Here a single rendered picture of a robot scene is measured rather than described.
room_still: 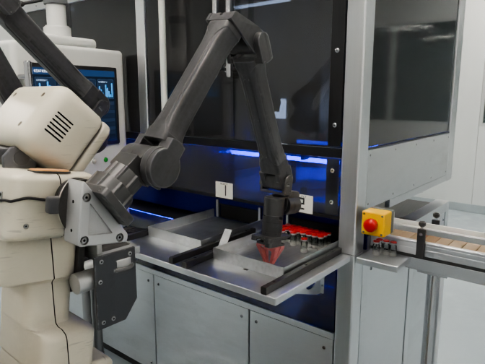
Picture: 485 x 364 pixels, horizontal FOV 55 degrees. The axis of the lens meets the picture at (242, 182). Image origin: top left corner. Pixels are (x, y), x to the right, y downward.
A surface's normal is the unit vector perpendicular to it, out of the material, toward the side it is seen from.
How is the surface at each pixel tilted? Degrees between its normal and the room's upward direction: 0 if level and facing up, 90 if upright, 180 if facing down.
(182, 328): 90
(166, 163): 93
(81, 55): 90
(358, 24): 90
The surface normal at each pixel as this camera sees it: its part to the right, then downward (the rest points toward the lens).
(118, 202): 0.75, 0.12
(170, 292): -0.63, 0.14
